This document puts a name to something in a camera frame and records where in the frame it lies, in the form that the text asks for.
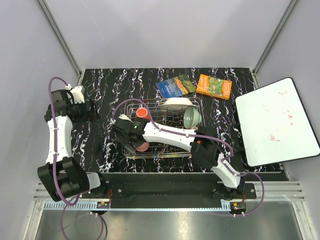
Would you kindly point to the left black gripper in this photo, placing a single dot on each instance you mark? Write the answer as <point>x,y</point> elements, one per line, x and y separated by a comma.
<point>88,115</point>

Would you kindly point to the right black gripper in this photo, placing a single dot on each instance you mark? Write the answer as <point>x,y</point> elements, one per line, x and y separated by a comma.
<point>125,141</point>

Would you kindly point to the pink cup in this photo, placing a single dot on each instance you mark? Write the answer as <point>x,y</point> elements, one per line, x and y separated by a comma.
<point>144,147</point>

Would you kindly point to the orange mug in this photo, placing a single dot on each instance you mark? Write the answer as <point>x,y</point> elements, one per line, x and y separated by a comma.
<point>142,113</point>

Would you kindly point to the white paper plate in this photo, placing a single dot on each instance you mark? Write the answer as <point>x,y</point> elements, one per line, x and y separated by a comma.
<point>175,104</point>

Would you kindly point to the green ceramic bowl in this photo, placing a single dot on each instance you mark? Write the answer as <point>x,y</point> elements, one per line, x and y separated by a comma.
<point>191,117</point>

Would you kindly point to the metal wire dish rack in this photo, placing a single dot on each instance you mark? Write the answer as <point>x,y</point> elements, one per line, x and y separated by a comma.
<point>172,117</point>

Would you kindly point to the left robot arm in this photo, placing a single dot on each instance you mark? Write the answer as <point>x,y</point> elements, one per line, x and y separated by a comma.
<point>61,172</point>

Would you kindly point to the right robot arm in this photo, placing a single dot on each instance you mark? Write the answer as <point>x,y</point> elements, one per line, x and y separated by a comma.
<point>206,151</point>

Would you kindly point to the blue landscape book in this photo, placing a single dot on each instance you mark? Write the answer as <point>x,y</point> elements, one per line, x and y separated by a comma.
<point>176,87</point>

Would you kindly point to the orange green book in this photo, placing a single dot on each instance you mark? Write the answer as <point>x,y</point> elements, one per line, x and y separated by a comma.
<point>214,87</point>

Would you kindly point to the white whiteboard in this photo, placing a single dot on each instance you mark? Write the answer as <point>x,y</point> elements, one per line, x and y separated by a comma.
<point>275,126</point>

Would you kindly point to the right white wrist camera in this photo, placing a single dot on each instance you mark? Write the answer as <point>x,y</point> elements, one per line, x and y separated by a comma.
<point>124,117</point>

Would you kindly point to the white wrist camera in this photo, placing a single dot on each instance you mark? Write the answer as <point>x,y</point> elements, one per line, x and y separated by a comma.
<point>77,93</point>
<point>124,117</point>

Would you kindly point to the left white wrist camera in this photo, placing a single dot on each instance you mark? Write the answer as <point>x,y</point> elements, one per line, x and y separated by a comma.
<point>77,93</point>

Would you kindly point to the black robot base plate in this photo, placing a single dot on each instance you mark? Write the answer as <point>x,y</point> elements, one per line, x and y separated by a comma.
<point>180,191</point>

